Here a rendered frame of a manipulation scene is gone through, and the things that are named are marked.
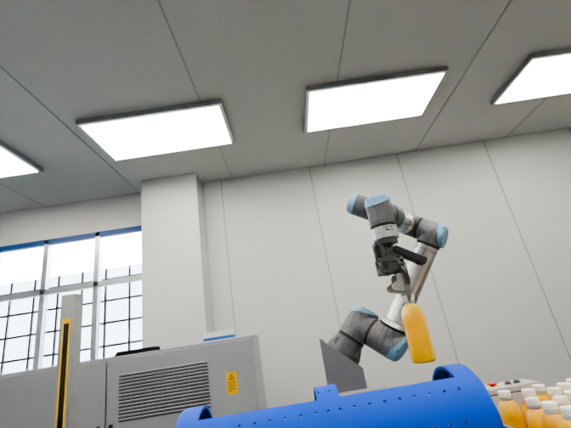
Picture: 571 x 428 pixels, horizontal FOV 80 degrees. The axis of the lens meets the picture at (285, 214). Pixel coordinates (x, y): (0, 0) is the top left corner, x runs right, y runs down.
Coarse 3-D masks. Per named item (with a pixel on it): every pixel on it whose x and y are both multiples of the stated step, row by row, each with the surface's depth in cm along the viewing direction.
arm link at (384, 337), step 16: (416, 224) 177; (432, 224) 174; (416, 240) 179; (432, 240) 171; (432, 256) 172; (416, 272) 172; (416, 288) 172; (400, 304) 173; (384, 320) 175; (400, 320) 172; (368, 336) 177; (384, 336) 172; (400, 336) 171; (384, 352) 172; (400, 352) 170
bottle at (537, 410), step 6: (528, 408) 105; (534, 408) 103; (540, 408) 103; (528, 414) 104; (534, 414) 102; (540, 414) 101; (528, 420) 103; (534, 420) 101; (540, 420) 101; (528, 426) 103; (534, 426) 101; (540, 426) 100
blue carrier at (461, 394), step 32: (416, 384) 98; (448, 384) 97; (480, 384) 96; (192, 416) 97; (224, 416) 96; (256, 416) 94; (288, 416) 93; (320, 416) 92; (352, 416) 92; (384, 416) 91; (416, 416) 91; (448, 416) 90; (480, 416) 90
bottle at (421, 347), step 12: (408, 312) 109; (420, 312) 109; (408, 324) 108; (420, 324) 107; (408, 336) 108; (420, 336) 106; (420, 348) 105; (432, 348) 106; (420, 360) 104; (432, 360) 104
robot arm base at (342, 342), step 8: (336, 336) 184; (344, 336) 182; (328, 344) 184; (336, 344) 180; (344, 344) 179; (352, 344) 179; (360, 344) 181; (344, 352) 176; (352, 352) 177; (360, 352) 181; (352, 360) 176
